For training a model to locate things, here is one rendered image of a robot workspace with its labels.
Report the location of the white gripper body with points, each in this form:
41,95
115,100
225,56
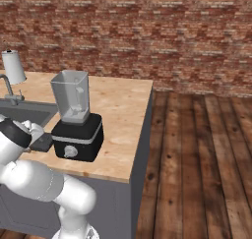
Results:
35,131

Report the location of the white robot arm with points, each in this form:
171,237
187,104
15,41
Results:
36,182

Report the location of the dark grey blender lid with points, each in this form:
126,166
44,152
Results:
43,143

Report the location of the black blender base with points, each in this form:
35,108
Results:
82,141

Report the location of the clear blender jug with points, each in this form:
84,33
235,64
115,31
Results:
73,95

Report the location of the grey sink basin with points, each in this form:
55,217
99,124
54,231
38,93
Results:
31,113

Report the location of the grey metal tap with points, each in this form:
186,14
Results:
10,92

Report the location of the white paper towel roll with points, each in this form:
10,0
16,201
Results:
13,67

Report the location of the grey island cabinet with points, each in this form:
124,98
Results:
141,161

